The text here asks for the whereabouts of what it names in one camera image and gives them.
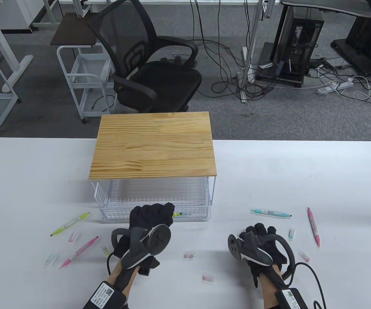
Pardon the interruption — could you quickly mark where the person's left forearm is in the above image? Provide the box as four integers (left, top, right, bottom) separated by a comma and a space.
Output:
107, 257, 141, 296

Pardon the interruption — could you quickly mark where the person's left hand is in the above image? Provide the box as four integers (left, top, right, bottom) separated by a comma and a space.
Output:
113, 203, 176, 292

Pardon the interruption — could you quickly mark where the grey desk top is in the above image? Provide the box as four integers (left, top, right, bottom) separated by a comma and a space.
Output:
281, 0, 371, 18

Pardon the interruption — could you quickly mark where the person's right forearm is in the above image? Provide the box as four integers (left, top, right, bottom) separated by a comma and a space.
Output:
258, 267, 284, 309

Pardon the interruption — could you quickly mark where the black grey tracker controller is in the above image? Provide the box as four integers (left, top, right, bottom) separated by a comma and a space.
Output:
111, 224, 172, 271
228, 232, 295, 284

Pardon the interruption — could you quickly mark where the person's right hand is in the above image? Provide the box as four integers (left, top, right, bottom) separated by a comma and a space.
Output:
239, 223, 287, 287

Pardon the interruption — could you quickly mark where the black computer tower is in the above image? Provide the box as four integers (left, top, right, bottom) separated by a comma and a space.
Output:
279, 17, 325, 78

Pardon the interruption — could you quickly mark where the white metal cart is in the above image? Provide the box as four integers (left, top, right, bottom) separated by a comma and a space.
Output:
57, 45, 117, 124

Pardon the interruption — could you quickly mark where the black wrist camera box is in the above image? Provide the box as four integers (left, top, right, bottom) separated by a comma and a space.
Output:
82, 281, 128, 309
274, 289, 310, 309

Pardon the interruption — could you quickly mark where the tangle of black floor cables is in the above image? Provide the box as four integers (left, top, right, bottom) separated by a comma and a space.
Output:
189, 0, 371, 110

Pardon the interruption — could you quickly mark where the brown side table top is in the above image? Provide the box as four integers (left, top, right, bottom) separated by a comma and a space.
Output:
50, 13, 104, 46

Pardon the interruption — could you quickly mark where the white cabinet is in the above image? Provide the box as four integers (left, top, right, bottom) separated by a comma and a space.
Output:
0, 0, 34, 33

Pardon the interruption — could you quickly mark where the wooden top wire rack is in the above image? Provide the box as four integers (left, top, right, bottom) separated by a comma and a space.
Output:
89, 112, 217, 206

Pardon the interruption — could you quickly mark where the aluminium profile post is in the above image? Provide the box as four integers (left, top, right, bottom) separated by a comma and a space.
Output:
239, 0, 268, 103

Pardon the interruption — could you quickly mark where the pink double-ended highlighter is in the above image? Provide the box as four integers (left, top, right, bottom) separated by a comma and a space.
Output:
307, 208, 321, 247
60, 236, 100, 268

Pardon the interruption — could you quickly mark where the black mesh office chair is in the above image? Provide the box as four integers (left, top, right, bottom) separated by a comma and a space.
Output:
87, 0, 203, 114

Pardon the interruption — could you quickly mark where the white power strip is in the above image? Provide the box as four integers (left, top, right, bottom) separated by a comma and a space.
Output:
317, 80, 354, 95

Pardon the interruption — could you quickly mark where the aluminium desk frame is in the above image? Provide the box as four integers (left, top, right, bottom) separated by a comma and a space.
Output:
33, 0, 91, 28

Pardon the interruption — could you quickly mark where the white wire basket drawer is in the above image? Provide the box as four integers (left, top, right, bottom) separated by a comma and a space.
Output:
94, 178, 212, 223

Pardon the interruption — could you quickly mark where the black equipment stand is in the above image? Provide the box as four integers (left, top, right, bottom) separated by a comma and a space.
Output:
330, 0, 371, 76

